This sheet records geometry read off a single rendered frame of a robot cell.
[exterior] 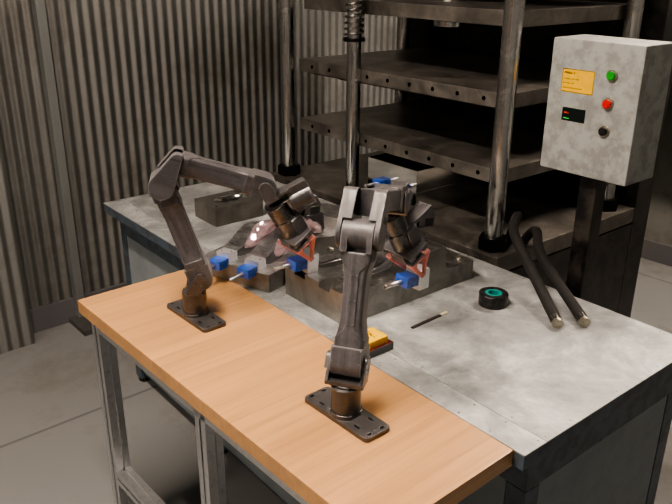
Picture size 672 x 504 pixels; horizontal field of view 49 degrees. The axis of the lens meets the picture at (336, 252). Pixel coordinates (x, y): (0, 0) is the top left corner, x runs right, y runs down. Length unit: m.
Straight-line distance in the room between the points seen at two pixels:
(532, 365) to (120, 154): 2.51
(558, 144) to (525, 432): 1.11
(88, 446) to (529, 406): 1.80
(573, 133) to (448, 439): 1.18
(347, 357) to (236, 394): 0.29
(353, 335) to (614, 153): 1.13
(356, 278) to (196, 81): 2.58
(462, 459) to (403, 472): 0.12
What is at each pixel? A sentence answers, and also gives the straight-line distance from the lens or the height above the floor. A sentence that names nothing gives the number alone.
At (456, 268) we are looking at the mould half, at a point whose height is 0.85.
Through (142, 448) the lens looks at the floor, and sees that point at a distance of 2.89.
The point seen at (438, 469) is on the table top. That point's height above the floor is 0.80.
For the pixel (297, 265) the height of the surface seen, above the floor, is 0.92.
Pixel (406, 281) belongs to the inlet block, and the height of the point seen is 0.94.
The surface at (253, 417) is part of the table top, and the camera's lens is 1.57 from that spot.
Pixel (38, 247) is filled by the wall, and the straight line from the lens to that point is 3.71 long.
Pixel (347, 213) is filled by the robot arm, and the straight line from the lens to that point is 1.46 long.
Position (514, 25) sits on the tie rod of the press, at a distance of 2.32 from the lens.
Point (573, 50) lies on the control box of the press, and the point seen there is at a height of 1.44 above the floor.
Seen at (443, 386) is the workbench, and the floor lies 0.80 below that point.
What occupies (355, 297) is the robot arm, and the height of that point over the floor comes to 1.06.
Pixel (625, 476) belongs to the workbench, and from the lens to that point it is 2.04.
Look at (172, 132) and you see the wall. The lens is 3.87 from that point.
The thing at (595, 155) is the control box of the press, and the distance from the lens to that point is 2.34.
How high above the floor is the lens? 1.69
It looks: 22 degrees down
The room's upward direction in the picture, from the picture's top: straight up
